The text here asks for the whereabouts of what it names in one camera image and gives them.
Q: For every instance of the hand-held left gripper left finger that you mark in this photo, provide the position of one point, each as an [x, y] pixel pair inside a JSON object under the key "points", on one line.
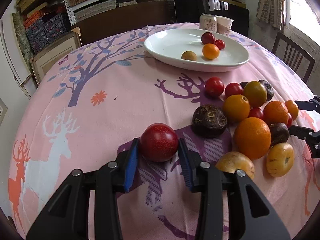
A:
{"points": [[131, 165]]}

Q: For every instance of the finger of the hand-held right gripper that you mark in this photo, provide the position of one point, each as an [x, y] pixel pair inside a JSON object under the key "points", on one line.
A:
{"points": [[308, 105], [302, 132]]}

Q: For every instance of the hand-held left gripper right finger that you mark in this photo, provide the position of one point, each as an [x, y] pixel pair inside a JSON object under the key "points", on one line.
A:
{"points": [[186, 165]]}

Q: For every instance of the red plum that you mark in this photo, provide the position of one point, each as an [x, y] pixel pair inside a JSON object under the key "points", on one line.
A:
{"points": [[158, 142], [208, 38]]}

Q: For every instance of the large dark water chestnut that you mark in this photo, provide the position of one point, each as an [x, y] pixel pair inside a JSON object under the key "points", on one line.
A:
{"points": [[209, 121]]}

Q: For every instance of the white oval plate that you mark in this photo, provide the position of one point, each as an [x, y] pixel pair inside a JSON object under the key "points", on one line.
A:
{"points": [[170, 47]]}

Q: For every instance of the small orange kumquat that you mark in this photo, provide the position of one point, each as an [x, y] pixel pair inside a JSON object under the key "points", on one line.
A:
{"points": [[210, 51], [293, 108]]}

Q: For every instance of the red cherry tomato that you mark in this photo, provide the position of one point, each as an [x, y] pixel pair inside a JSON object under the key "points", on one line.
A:
{"points": [[214, 86], [233, 90], [220, 44], [256, 113], [290, 121]]}

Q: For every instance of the orange tangerine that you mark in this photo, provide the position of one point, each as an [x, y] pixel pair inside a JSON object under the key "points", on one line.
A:
{"points": [[236, 108], [276, 112]]}

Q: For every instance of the yellow round fruit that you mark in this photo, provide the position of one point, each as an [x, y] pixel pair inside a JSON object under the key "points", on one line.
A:
{"points": [[280, 159]]}

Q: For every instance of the pink printed tablecloth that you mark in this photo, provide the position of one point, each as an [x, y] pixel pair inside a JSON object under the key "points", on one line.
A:
{"points": [[100, 130]]}

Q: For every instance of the yellow-brown round fruit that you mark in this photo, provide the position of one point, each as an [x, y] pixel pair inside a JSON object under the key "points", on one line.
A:
{"points": [[235, 163]]}

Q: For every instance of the large orange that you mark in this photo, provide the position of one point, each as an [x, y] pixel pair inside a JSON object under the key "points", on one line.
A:
{"points": [[252, 138]]}

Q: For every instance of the green-orange tangerine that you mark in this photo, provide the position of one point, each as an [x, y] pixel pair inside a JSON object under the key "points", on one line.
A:
{"points": [[255, 93]]}

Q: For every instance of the dark wooden chair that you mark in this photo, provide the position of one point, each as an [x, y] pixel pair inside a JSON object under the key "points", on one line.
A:
{"points": [[297, 50]]}

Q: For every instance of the small dark water chestnut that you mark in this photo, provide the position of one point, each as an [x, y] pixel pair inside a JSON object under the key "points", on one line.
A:
{"points": [[243, 84]]}

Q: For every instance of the bright window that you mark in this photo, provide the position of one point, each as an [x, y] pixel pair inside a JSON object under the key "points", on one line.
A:
{"points": [[300, 7]]}

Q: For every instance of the patterned curtain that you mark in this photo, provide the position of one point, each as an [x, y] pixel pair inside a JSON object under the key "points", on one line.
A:
{"points": [[271, 2]]}

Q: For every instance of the small yellow-brown longan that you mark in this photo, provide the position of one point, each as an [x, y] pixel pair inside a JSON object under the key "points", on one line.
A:
{"points": [[188, 55]]}

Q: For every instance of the printed paper cup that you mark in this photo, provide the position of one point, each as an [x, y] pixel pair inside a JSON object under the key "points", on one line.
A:
{"points": [[225, 25]]}

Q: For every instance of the pink drink can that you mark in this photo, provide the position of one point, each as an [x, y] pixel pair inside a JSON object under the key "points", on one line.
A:
{"points": [[208, 22]]}

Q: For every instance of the brown wooden board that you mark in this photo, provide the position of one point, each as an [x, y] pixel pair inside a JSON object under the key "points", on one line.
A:
{"points": [[120, 17]]}

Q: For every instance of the black glossy panel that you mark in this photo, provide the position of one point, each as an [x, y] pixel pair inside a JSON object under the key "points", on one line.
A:
{"points": [[190, 10]]}

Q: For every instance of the white board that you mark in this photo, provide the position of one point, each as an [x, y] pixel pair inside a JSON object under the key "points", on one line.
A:
{"points": [[12, 65]]}

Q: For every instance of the stack of blue patterned boxes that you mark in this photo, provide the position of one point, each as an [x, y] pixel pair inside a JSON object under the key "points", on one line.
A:
{"points": [[47, 32]]}

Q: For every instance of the marble slab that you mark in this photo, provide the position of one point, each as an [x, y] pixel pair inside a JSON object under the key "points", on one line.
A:
{"points": [[21, 37]]}

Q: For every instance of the white metal shelf rack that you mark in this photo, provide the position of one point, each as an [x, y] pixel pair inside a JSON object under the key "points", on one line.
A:
{"points": [[65, 0]]}

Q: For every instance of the wooden picture frame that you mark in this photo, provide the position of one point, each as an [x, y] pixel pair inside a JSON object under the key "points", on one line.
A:
{"points": [[37, 65]]}

